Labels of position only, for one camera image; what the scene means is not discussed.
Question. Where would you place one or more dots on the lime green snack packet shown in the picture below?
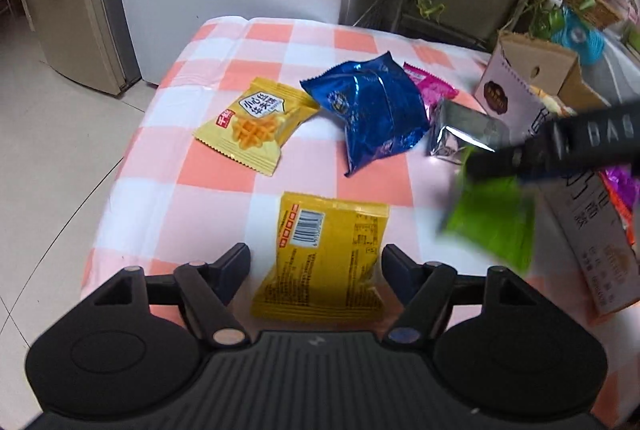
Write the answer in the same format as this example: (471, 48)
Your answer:
(495, 225)

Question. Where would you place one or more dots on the orange white checkered tablecloth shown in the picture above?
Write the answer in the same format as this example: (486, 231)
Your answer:
(225, 54)

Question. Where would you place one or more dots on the silver refrigerator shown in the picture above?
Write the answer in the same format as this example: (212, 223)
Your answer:
(65, 9)

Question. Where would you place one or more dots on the cardboard box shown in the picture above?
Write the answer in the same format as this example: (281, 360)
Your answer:
(585, 230)

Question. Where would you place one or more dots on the blue foil snack packet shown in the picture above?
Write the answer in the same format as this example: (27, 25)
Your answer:
(375, 119)

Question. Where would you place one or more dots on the silver foil snack packet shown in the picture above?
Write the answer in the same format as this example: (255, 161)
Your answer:
(465, 129)

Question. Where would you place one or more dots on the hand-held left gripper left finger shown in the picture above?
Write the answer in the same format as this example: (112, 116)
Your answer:
(235, 267)

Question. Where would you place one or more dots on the purple snack packet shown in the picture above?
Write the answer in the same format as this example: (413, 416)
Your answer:
(625, 180)

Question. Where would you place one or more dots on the red snack packet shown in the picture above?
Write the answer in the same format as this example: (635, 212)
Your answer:
(627, 220)

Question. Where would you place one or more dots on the grey patterned tablecloth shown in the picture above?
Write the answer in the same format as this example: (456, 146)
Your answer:
(620, 74)

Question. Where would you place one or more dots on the magenta snack packet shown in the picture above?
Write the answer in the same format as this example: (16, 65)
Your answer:
(432, 87)

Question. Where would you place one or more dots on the yellow waffle snack packet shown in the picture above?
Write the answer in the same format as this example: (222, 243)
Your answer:
(255, 129)

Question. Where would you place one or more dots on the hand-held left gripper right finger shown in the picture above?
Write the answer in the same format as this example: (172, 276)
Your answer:
(397, 270)

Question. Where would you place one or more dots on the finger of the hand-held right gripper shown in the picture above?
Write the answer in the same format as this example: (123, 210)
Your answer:
(505, 159)

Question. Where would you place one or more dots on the plain yellow snack packet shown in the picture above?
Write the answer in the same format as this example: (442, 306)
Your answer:
(320, 270)

